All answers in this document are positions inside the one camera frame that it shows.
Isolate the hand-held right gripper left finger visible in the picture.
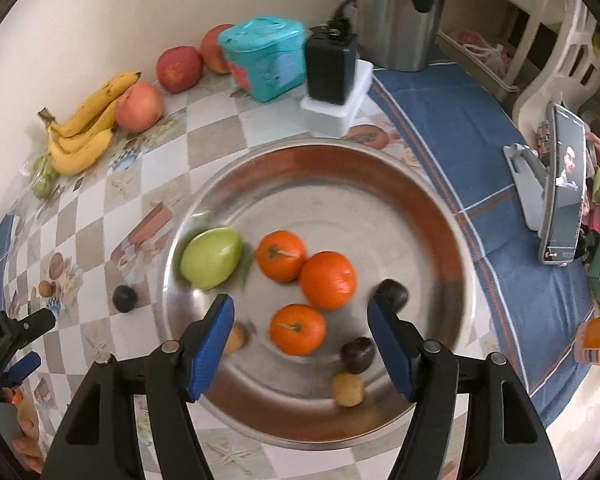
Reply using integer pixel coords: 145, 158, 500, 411
40, 294, 236, 480

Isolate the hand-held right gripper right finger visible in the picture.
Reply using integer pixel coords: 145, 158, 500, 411
366, 294, 563, 480

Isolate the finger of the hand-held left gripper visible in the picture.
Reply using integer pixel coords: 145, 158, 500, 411
6, 352, 42, 387
10, 308, 57, 348

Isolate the black plum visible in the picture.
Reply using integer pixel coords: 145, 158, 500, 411
375, 279, 410, 313
341, 337, 377, 375
112, 285, 140, 314

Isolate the round steel tray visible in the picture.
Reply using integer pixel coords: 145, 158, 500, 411
161, 137, 478, 451

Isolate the small orange with stem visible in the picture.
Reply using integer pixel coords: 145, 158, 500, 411
255, 230, 308, 283

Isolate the green fruit in plastic bag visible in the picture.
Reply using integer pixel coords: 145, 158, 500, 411
22, 152, 63, 200

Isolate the yellow banana bunch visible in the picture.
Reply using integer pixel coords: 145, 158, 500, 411
37, 71, 142, 177

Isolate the grey phone stand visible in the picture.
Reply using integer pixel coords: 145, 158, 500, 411
502, 142, 553, 233

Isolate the checkered printed tablecloth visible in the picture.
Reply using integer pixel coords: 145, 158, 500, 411
0, 45, 600, 480

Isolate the smartphone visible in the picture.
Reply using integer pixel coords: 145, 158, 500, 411
537, 102, 588, 266

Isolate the white box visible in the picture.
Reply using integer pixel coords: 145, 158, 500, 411
300, 59, 374, 137

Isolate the pink apple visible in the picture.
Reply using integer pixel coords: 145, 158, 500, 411
115, 82, 165, 134

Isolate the red apple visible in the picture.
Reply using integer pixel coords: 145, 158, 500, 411
156, 46, 204, 94
200, 24, 236, 76

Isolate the black power adapter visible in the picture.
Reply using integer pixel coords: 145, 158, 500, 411
305, 19, 358, 106

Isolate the teal plastic box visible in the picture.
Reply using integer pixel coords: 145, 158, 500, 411
217, 17, 308, 103

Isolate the plastic bag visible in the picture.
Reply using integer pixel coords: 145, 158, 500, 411
452, 29, 511, 78

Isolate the steel kettle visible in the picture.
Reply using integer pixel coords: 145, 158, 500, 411
352, 0, 446, 72

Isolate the white plastic chair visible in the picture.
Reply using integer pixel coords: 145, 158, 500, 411
437, 0, 600, 133

